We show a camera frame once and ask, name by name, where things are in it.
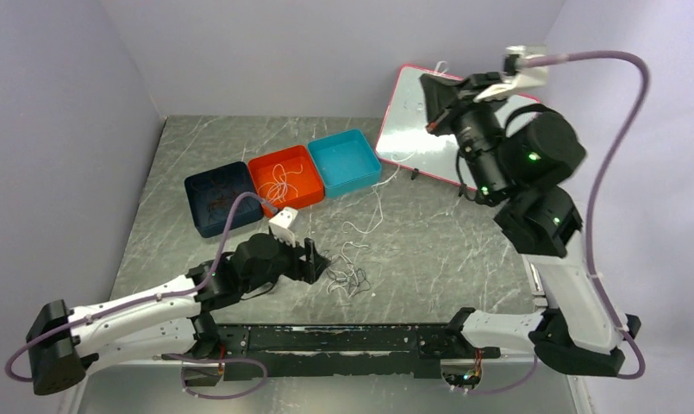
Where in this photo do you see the orange square tray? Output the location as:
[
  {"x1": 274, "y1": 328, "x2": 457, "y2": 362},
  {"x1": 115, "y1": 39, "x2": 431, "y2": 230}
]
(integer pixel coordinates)
[{"x1": 247, "y1": 145, "x2": 325, "y2": 210}]

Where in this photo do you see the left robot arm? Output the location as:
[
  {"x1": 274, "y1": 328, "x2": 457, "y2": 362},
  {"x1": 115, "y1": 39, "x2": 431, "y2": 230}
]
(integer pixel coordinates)
[{"x1": 22, "y1": 233, "x2": 331, "y2": 396}]

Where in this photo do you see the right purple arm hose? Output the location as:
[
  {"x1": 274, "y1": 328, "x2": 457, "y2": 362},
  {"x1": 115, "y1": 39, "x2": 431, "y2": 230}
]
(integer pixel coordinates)
[{"x1": 517, "y1": 50, "x2": 650, "y2": 381}]

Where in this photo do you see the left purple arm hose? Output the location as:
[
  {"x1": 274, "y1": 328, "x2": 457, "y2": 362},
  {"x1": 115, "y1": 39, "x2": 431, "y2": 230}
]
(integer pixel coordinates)
[{"x1": 4, "y1": 191, "x2": 276, "y2": 382}]

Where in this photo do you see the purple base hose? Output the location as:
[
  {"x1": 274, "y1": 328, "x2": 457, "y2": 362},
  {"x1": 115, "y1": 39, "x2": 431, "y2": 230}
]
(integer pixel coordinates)
[{"x1": 172, "y1": 354, "x2": 270, "y2": 400}]

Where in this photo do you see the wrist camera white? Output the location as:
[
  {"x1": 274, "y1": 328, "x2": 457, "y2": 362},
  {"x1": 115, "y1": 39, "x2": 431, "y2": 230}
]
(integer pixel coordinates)
[
  {"x1": 473, "y1": 45, "x2": 548, "y2": 103},
  {"x1": 268, "y1": 207, "x2": 298, "y2": 247}
]

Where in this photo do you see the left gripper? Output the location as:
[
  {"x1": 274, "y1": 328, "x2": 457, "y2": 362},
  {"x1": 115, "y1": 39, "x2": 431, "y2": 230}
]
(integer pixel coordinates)
[{"x1": 242, "y1": 228, "x2": 330, "y2": 292}]

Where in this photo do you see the teal square tray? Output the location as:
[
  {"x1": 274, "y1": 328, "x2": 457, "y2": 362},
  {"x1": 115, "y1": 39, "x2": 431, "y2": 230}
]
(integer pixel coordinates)
[{"x1": 306, "y1": 129, "x2": 382, "y2": 198}]

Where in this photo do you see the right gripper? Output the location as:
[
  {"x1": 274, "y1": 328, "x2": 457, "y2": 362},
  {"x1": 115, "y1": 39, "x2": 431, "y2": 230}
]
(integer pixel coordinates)
[{"x1": 420, "y1": 72, "x2": 513, "y2": 201}]

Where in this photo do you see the pink framed whiteboard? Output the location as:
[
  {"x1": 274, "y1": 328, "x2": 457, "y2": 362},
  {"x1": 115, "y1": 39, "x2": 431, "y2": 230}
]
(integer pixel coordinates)
[{"x1": 373, "y1": 64, "x2": 542, "y2": 199}]

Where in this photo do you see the brown cable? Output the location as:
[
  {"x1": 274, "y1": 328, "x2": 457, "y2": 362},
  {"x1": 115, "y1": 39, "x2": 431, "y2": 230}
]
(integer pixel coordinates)
[{"x1": 200, "y1": 179, "x2": 256, "y2": 224}]

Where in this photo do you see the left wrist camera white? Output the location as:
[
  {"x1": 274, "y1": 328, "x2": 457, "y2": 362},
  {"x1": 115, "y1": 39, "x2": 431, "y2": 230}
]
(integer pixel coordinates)
[{"x1": 268, "y1": 207, "x2": 298, "y2": 247}]

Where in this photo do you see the white cable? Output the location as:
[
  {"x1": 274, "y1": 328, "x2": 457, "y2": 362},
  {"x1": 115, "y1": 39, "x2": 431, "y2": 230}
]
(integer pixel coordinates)
[
  {"x1": 259, "y1": 162, "x2": 305, "y2": 207},
  {"x1": 323, "y1": 60, "x2": 451, "y2": 298}
]

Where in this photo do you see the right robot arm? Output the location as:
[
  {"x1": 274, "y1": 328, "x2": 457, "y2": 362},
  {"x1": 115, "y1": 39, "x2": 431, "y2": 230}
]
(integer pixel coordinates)
[{"x1": 420, "y1": 72, "x2": 641, "y2": 378}]

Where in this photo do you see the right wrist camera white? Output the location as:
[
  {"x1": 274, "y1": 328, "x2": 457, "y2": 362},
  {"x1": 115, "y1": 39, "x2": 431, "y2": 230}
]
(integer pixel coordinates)
[{"x1": 473, "y1": 45, "x2": 548, "y2": 103}]

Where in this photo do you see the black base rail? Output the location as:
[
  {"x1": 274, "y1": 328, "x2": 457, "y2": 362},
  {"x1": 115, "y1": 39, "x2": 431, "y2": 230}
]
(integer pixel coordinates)
[{"x1": 185, "y1": 323, "x2": 501, "y2": 381}]

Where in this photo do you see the black cable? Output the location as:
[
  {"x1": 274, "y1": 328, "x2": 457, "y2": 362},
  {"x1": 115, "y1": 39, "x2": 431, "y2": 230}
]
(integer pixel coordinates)
[{"x1": 323, "y1": 254, "x2": 373, "y2": 298}]

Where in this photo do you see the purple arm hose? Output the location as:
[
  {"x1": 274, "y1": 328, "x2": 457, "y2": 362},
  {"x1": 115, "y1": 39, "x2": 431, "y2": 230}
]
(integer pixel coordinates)
[
  {"x1": 4, "y1": 191, "x2": 276, "y2": 382},
  {"x1": 517, "y1": 50, "x2": 650, "y2": 381}
]

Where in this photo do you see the dark navy square tray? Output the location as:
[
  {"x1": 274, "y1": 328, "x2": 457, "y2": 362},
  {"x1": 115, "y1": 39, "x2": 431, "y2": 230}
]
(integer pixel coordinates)
[{"x1": 184, "y1": 161, "x2": 255, "y2": 238}]

